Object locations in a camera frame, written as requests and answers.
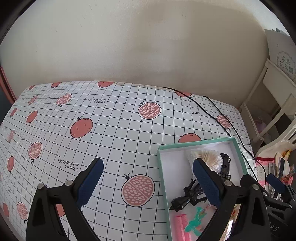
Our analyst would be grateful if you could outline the black toy car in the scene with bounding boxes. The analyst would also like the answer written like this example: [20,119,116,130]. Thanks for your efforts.
[218,153,231,180]

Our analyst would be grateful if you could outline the cotton swab bag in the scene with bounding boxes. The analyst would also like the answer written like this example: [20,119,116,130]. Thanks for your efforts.
[185,149,223,173]

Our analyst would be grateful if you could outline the orange biscuit snack packet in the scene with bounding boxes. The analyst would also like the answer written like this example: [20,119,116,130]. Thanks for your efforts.
[220,204,241,241]

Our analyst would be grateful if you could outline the black toy figure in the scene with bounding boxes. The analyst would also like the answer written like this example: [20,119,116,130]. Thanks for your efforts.
[169,179,207,212]

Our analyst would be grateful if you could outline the teal mermaid hair clip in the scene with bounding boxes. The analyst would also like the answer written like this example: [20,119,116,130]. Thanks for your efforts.
[184,207,207,237]

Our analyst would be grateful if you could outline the teal white shallow box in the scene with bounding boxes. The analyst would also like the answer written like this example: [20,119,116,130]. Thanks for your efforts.
[157,138,257,240]

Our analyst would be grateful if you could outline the pink hair rollers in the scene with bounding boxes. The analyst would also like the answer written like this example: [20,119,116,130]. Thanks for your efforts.
[175,214,192,241]

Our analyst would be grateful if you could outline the pomegranate grid tablecloth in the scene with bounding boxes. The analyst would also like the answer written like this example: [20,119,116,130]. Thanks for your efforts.
[1,81,253,240]

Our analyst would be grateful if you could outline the white wooden shelf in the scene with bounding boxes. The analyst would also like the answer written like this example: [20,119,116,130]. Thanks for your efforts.
[239,59,295,153]

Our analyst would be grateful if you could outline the grey card with print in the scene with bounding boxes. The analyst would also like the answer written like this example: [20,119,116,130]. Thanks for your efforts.
[265,29,296,83]

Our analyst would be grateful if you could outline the black cable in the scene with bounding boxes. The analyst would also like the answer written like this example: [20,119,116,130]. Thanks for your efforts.
[162,86,266,181]

